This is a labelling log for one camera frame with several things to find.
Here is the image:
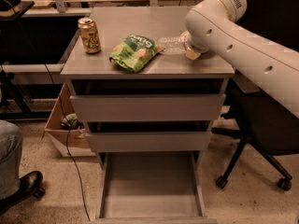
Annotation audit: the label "cardboard box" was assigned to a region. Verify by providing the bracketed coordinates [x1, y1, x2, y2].
[45, 84, 93, 157]

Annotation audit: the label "green item in box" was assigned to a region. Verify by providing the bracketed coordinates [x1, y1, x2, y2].
[61, 113, 81, 130]

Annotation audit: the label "clear plastic water bottle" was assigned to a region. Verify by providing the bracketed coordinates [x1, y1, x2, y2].
[158, 36, 186, 54]

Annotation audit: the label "black floor cable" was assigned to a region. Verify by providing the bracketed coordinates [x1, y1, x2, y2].
[43, 63, 92, 222]

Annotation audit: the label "blue jeans leg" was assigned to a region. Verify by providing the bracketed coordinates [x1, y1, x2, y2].
[0, 120, 22, 200]

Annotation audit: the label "gold soda can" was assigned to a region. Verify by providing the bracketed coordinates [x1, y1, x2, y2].
[78, 18, 101, 54]

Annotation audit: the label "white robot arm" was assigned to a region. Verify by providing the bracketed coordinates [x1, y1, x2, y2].
[185, 0, 299, 117]

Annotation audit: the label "grey open bottom drawer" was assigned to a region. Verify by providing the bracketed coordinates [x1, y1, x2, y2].
[90, 152, 218, 224]

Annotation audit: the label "black leather shoe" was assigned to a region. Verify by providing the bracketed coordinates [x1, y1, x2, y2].
[0, 171, 45, 215]

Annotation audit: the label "green chip bag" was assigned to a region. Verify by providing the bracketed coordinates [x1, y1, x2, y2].
[109, 35, 164, 73]

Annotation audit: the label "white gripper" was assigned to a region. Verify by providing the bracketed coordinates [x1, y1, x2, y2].
[180, 31, 208, 61]

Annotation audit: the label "grey drawer cabinet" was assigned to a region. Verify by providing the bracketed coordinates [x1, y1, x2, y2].
[60, 6, 236, 170]

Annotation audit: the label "grey middle drawer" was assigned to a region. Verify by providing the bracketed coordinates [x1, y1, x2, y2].
[86, 132, 211, 152]

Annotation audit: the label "black office chair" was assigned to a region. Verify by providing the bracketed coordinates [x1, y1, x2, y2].
[212, 0, 299, 191]

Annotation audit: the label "grey top drawer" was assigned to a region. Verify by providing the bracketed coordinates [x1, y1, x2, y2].
[70, 94, 225, 121]

